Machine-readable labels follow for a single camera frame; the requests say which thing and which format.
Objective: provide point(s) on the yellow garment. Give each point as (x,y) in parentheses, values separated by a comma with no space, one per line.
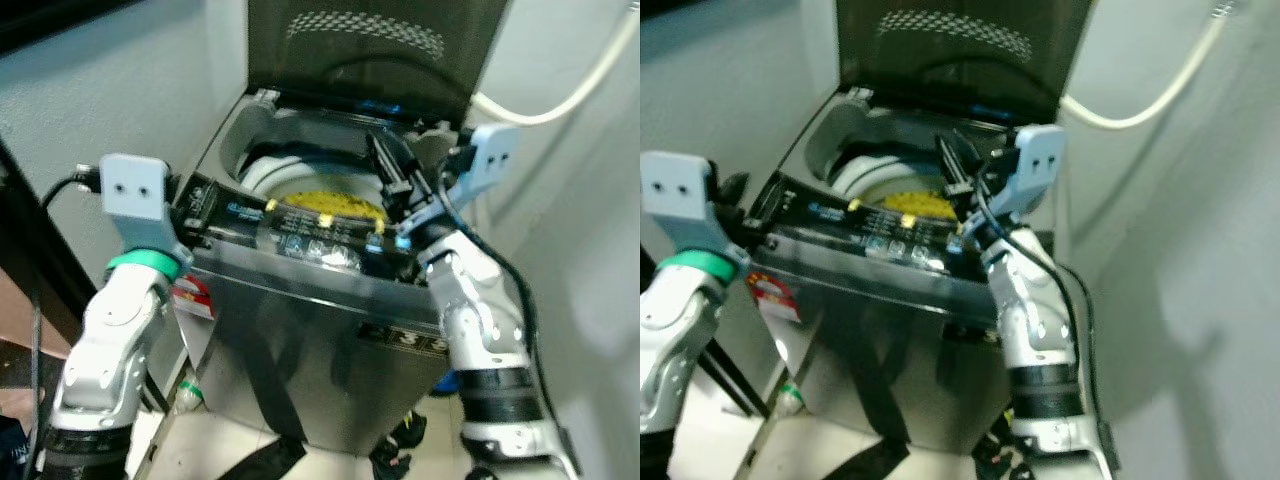
(325,205)
(900,205)

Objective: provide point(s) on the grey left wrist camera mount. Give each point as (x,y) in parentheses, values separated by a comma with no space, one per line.
(135,195)
(675,190)

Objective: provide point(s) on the black green shoe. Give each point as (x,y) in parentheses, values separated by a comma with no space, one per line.
(993,445)
(395,445)

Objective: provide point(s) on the red white washer sticker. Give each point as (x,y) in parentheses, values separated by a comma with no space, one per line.
(773,297)

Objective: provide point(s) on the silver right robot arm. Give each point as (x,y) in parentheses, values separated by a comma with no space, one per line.
(480,320)
(1035,320)

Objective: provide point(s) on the dark tinted washer lid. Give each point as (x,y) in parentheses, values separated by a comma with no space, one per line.
(380,70)
(960,70)

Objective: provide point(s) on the dark wooden furniture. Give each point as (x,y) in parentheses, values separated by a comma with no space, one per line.
(30,250)

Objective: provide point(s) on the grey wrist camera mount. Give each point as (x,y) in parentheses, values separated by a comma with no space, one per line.
(490,160)
(135,195)
(675,190)
(1040,165)

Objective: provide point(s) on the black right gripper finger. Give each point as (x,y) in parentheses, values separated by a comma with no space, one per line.
(950,165)
(405,160)
(383,165)
(972,160)

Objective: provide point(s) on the white bottle with green band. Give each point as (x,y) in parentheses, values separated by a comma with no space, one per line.
(190,395)
(790,398)

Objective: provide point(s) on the black frame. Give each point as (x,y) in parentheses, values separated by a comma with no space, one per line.
(50,18)
(665,5)

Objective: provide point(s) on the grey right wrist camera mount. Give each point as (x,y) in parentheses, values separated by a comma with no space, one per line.
(490,160)
(1040,165)

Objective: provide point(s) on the grey top-load washing machine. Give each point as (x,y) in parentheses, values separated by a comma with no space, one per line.
(320,330)
(890,340)

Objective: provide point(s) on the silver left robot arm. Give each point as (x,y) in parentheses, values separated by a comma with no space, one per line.
(110,340)
(675,340)

